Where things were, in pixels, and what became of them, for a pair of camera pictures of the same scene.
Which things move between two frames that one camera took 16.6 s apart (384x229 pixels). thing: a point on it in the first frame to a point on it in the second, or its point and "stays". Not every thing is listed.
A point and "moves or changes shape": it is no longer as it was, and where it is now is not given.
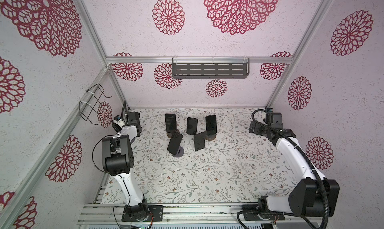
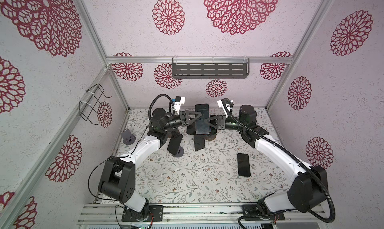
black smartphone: x=171 y=122 moves or changes shape
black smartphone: x=174 y=143 stays
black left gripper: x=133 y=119 to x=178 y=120
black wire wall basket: x=88 y=107 stays
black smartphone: x=199 y=141 stays
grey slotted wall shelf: x=208 y=68 stays
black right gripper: x=256 y=130 to x=223 y=119
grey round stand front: x=179 y=153 stays
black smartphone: x=192 y=126 stays
